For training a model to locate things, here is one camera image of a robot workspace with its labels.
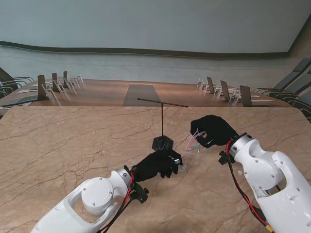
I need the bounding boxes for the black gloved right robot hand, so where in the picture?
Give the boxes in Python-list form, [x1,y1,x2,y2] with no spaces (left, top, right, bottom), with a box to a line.
[190,115,238,149]

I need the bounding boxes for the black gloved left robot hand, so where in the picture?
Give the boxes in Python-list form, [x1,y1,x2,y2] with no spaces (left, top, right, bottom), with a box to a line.
[131,150,183,183]

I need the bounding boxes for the white wired earphone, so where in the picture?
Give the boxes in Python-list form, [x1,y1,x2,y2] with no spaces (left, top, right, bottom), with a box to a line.
[179,130,207,173]

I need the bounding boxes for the black T-shaped earphone rack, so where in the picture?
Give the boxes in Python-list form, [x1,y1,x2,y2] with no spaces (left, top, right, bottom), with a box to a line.
[137,98,189,151]

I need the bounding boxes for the printed conference room backdrop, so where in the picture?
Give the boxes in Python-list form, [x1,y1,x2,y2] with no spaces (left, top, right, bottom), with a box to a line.
[0,0,311,122]

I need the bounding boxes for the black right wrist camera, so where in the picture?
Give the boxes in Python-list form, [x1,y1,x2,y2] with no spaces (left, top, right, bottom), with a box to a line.
[218,150,234,165]

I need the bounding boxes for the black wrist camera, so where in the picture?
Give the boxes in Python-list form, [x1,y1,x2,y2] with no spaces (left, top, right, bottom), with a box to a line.
[218,150,234,165]
[131,183,149,203]

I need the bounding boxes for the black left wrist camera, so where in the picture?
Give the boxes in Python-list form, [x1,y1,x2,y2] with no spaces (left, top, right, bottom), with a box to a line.
[131,183,149,203]

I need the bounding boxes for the red black left arm cables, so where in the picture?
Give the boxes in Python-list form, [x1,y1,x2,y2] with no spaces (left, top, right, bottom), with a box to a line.
[97,171,136,233]

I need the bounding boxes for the red black arm cables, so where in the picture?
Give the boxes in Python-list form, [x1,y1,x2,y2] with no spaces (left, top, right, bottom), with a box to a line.
[97,171,136,233]
[225,142,274,233]

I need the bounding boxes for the red black right arm cables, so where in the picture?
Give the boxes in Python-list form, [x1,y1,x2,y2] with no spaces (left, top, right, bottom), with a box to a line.
[225,142,274,233]

